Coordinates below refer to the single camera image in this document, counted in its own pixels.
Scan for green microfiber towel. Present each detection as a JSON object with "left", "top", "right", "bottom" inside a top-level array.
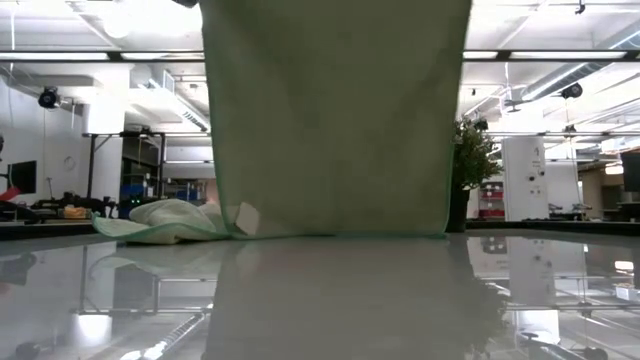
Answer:
[
  {"left": 199, "top": 0, "right": 472, "bottom": 240},
  {"left": 91, "top": 198, "right": 241, "bottom": 245}
]

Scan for blue storage bins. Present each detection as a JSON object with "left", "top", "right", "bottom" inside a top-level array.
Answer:
[{"left": 118, "top": 183, "right": 147, "bottom": 202}]

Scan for dark background robot equipment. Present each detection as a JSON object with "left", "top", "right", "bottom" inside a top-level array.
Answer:
[{"left": 29, "top": 192, "right": 120, "bottom": 222}]

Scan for black background monitor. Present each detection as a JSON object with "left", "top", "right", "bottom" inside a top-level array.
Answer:
[
  {"left": 7, "top": 159, "right": 38, "bottom": 195},
  {"left": 619, "top": 149, "right": 640, "bottom": 194}
]

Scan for white translucent table mat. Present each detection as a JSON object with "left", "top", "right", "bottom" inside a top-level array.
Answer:
[{"left": 0, "top": 232, "right": 640, "bottom": 360}]

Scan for small green potted plant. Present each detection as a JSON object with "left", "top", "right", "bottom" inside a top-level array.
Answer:
[{"left": 444, "top": 117, "right": 504, "bottom": 234}]

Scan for red storage rack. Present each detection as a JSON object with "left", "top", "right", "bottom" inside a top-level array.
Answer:
[{"left": 478, "top": 181, "right": 506, "bottom": 220}]

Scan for white column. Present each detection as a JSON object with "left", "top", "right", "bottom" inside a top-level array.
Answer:
[{"left": 501, "top": 134, "right": 547, "bottom": 222}]

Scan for black hanging spotlight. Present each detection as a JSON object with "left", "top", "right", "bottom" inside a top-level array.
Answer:
[{"left": 559, "top": 81, "right": 584, "bottom": 100}]

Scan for black wall-mounted camera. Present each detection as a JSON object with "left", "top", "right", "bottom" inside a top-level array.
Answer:
[{"left": 37, "top": 85, "right": 62, "bottom": 110}]

